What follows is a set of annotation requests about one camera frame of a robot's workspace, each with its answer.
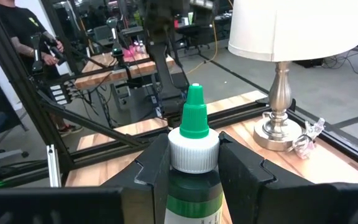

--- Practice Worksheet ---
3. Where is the white-shaded silver table lamp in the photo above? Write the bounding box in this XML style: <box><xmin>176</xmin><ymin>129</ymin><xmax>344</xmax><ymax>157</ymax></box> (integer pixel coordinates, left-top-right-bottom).
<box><xmin>227</xmin><ymin>0</ymin><xmax>358</xmax><ymax>152</ymax></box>

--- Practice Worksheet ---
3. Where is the crumpled clear plastic wrap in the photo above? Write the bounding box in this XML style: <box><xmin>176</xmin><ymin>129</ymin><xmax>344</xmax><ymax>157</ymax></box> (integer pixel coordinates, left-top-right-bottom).
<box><xmin>286</xmin><ymin>117</ymin><xmax>326</xmax><ymax>160</ymax></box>

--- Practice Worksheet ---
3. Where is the person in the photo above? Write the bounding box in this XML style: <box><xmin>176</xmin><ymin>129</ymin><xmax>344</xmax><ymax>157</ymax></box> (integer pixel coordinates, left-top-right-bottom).
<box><xmin>0</xmin><ymin>0</ymin><xmax>84</xmax><ymax>138</ymax></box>

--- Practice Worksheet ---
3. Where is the background wooden table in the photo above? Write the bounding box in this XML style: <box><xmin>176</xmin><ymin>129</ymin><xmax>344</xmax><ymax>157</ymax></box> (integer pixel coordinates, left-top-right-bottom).
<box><xmin>74</xmin><ymin>51</ymin><xmax>176</xmax><ymax>91</ymax></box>

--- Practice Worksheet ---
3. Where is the black office chair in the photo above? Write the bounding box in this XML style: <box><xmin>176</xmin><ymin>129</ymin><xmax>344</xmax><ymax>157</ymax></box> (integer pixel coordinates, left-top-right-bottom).
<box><xmin>175</xmin><ymin>21</ymin><xmax>213</xmax><ymax>55</ymax></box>

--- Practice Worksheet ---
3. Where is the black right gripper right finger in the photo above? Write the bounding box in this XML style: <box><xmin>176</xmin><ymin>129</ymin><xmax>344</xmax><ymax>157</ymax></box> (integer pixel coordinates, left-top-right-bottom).
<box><xmin>218</xmin><ymin>131</ymin><xmax>316</xmax><ymax>224</ymax></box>

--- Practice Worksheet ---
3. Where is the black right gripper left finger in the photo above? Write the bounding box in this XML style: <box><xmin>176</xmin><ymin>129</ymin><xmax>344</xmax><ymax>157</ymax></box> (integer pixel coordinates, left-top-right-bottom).
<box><xmin>103</xmin><ymin>133</ymin><xmax>170</xmax><ymax>224</ymax></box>

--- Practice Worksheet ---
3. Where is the pink object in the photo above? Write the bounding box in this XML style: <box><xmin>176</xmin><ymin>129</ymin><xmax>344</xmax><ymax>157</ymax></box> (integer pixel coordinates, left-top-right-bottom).
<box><xmin>123</xmin><ymin>45</ymin><xmax>136</xmax><ymax>58</ymax></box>

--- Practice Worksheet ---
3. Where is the black box with white switches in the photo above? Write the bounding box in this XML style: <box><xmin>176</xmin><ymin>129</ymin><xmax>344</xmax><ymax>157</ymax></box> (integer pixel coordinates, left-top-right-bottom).
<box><xmin>48</xmin><ymin>82</ymin><xmax>74</xmax><ymax>106</ymax></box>

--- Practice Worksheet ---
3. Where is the black teleoperation handle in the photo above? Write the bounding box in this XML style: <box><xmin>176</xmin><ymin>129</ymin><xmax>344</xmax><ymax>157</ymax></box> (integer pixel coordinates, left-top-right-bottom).
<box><xmin>43</xmin><ymin>34</ymin><xmax>67</xmax><ymax>67</ymax></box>
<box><xmin>30</xmin><ymin>32</ymin><xmax>44</xmax><ymax>75</ymax></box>

